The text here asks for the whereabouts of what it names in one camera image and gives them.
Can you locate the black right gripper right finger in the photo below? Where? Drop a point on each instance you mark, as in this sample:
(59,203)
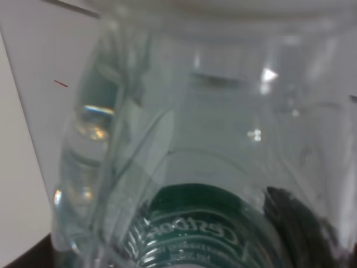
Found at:
(308,240)

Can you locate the clear bottle with green label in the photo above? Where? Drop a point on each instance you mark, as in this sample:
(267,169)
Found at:
(186,113)

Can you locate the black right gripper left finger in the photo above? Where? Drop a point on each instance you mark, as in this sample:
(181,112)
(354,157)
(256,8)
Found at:
(41,255)

